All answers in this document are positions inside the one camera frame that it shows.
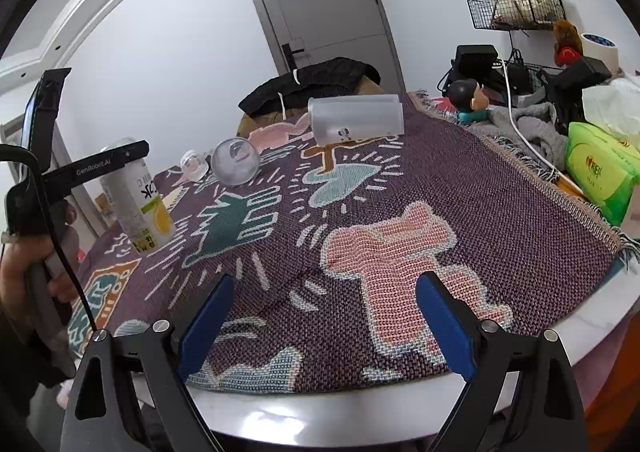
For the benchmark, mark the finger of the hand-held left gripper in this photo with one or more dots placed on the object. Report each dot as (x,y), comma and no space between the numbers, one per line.
(95,165)
(47,101)

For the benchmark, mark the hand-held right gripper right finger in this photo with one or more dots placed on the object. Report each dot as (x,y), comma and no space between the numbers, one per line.
(445,327)

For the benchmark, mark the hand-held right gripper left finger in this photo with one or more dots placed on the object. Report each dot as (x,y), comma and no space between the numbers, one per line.
(204,329)

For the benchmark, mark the frosted plastic cup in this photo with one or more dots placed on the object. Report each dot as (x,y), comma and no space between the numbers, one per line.
(357,117)

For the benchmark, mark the small clear glass cup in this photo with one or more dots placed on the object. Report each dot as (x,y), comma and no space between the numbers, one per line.
(194,165)

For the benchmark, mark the person's left hand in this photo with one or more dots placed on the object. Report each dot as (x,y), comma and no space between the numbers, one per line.
(17,264)

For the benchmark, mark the white lemon drink bottle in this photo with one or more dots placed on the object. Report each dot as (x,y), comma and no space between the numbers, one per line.
(140,212)

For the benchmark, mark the purple printed blanket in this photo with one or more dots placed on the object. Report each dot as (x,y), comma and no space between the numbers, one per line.
(450,192)

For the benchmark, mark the grey cloth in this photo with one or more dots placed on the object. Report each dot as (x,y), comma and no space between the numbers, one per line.
(535,129)

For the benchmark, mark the green wet wipe pack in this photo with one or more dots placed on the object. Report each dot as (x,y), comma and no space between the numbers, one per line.
(600,171)

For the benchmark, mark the cartoon boy figurine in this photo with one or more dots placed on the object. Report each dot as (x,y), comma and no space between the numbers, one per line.
(467,99)

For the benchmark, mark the black jacket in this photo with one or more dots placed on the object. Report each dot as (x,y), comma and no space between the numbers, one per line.
(320,79)

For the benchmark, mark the black box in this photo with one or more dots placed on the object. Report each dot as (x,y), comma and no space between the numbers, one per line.
(475,62)

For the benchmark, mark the white plastic bag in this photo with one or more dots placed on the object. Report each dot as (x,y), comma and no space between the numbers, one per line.
(612,106)

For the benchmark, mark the grey door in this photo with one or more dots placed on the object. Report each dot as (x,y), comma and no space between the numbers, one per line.
(325,6)

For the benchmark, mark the black pouch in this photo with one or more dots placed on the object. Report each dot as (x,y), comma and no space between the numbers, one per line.
(582,72)

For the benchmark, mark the brown plush toy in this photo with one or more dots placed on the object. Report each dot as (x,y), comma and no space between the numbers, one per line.
(567,41)

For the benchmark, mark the white tape roll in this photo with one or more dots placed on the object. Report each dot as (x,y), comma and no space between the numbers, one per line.
(600,49)

